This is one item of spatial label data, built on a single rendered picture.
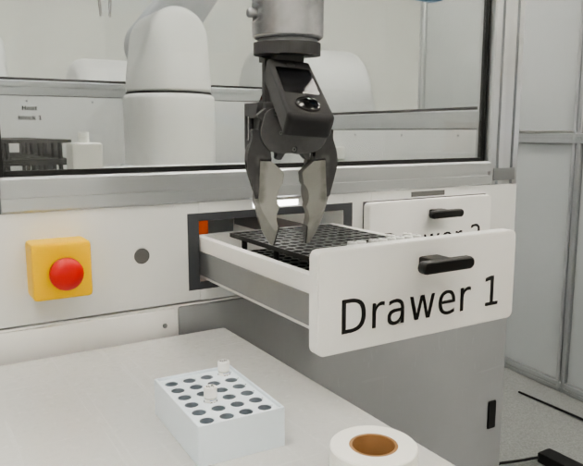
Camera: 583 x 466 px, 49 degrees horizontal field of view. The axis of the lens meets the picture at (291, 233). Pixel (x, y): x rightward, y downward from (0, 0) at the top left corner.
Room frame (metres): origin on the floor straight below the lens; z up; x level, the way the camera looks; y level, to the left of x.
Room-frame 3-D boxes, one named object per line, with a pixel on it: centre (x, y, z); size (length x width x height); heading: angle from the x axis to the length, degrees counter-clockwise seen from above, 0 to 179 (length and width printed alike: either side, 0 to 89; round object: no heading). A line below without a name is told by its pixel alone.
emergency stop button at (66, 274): (0.77, 0.28, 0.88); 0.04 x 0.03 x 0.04; 121
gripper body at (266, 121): (0.71, 0.01, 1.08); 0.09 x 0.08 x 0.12; 17
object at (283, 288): (0.89, -0.04, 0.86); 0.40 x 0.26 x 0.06; 31
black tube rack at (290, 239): (0.88, -0.04, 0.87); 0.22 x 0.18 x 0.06; 31
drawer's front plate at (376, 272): (0.71, -0.15, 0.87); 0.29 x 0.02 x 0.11; 121
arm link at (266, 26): (0.70, 0.01, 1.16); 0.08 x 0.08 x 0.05
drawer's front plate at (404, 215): (1.15, -0.25, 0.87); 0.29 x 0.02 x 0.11; 121
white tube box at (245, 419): (0.59, 0.07, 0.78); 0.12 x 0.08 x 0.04; 29
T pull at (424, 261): (0.69, -0.16, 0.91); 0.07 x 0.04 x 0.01; 121
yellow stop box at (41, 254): (0.80, 0.29, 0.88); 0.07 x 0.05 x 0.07; 121
